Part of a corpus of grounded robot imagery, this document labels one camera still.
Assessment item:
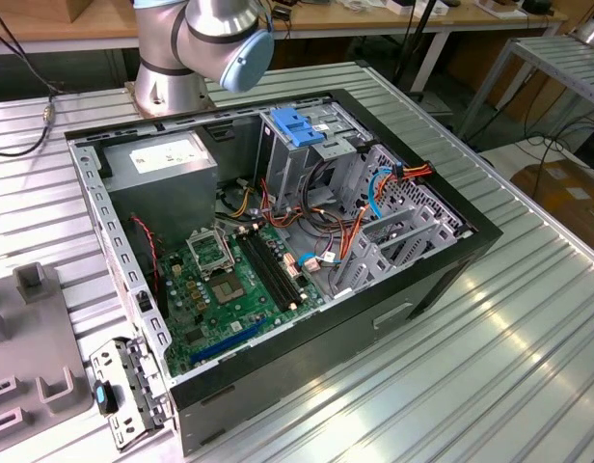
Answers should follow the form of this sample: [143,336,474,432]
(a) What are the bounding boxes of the brown cardboard box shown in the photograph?
[510,161,594,242]

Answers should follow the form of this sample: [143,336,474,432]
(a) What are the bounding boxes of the blue data wire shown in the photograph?
[366,165,399,221]

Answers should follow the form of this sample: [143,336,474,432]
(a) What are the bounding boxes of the white power supply label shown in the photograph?
[129,139,205,176]

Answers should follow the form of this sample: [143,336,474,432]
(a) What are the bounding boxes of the black open PC case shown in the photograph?
[64,88,504,458]

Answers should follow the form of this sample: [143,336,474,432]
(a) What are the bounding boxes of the metal socket cover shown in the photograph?
[185,229,235,279]

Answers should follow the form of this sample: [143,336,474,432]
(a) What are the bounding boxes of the green motherboard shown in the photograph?
[159,224,327,377]

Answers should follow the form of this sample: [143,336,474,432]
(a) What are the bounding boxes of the orange red power wire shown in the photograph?
[377,162,434,204]

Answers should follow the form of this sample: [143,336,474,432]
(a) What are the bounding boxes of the black sleeved wire bundle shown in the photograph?
[299,157,349,231]

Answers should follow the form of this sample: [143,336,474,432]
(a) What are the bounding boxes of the grey metal disk bay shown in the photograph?
[328,142,474,300]

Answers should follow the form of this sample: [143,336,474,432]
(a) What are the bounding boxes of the yellow black wire bundle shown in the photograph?
[227,185,260,219]

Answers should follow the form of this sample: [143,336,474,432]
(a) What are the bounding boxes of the grey metal optical drive bay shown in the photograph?
[256,103,375,216]

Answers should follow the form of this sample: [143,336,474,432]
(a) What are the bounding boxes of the short blue wire white plug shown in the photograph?
[296,250,338,274]

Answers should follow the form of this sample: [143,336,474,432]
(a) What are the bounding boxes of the metal slat side table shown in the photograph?
[458,36,594,141]

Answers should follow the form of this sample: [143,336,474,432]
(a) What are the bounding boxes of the blue expansion slot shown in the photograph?
[189,315,268,366]

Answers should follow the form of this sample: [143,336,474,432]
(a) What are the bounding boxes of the orange red wire bundle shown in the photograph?
[258,178,375,264]

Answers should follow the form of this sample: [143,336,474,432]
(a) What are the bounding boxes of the black RAM slot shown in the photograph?
[236,231,291,313]
[251,227,303,305]

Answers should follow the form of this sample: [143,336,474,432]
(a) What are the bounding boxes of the black latch with blue ring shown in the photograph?
[93,379,120,416]

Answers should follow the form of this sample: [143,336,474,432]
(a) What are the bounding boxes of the beige motherboard connector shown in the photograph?
[283,251,302,280]

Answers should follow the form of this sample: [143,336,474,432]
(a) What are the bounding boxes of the wooden desk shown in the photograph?
[0,0,568,93]

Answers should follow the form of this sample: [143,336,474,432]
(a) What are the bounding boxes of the grey power supply unit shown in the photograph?
[102,130,220,252]

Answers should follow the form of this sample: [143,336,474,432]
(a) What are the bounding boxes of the black cable with silver plug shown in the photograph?
[0,26,58,158]

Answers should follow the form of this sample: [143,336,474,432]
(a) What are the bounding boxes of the grey metal slot bracket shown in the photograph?
[89,337,176,453]

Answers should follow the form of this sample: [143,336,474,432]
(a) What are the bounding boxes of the CPU socket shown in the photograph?
[207,272,250,308]

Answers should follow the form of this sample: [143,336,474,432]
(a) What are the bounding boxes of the blue plastic drive latch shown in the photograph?
[270,108,327,149]

